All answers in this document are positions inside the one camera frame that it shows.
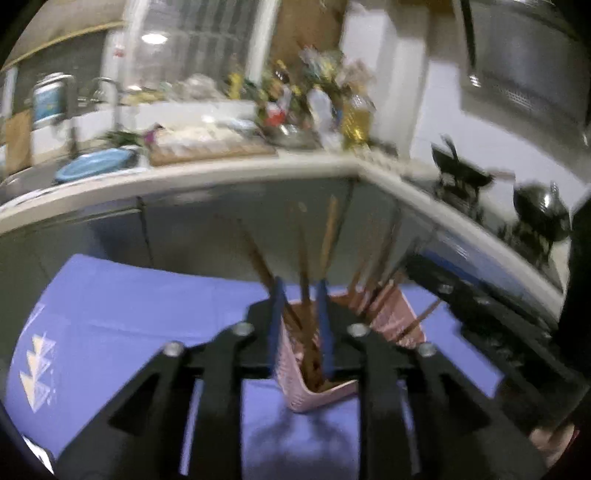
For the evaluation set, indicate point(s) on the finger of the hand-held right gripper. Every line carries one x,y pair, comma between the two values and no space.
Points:
443,295

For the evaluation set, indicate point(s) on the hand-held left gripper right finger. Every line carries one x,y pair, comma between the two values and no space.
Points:
325,332

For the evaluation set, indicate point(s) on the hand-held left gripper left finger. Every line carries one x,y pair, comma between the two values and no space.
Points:
278,323

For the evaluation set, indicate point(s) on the single wooden chopstick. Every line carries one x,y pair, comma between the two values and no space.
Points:
304,277

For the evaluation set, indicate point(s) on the pink plastic utensil basket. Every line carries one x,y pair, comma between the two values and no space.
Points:
314,397

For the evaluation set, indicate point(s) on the bundle of wooden chopsticks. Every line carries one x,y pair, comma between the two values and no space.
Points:
330,230

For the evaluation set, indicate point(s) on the black gas stove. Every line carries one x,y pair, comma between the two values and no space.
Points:
457,194

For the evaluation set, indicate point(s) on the black frying pan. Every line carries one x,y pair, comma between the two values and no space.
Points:
461,170

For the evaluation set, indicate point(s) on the black wok with steel lid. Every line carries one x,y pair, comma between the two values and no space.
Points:
540,207

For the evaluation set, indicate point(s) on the grey kitchen cabinets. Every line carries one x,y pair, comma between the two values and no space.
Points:
184,230

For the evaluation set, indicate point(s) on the blue printed tablecloth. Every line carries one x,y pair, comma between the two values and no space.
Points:
115,323

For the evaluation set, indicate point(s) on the large wooden board with dumplings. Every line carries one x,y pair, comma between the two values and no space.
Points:
207,152

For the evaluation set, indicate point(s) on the yellow cooking oil bottle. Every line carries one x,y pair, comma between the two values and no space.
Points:
358,120

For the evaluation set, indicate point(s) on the white plastic jug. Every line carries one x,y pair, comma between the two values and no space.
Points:
321,110

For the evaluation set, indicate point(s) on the group of sauce bottles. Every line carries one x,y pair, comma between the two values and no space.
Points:
277,92

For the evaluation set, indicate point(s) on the green leafy vegetable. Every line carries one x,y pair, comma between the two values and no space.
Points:
127,137

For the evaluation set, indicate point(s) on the blue plate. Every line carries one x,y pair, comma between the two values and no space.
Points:
92,164

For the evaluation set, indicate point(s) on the steel range hood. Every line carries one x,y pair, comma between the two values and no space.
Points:
521,55

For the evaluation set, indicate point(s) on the shelf of seasoning packets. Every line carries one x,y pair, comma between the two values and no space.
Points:
332,64

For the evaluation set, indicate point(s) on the steel sink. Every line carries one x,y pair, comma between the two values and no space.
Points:
27,177

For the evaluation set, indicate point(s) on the angular steel faucet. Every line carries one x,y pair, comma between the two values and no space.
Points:
71,120

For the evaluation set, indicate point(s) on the barred window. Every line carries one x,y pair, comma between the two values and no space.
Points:
184,46

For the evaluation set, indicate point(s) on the brown cardboard panel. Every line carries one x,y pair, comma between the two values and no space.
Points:
304,27

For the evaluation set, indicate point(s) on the arched steel faucet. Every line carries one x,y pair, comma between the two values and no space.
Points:
106,81

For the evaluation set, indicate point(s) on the small wooden cutting board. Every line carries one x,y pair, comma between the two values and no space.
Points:
18,143

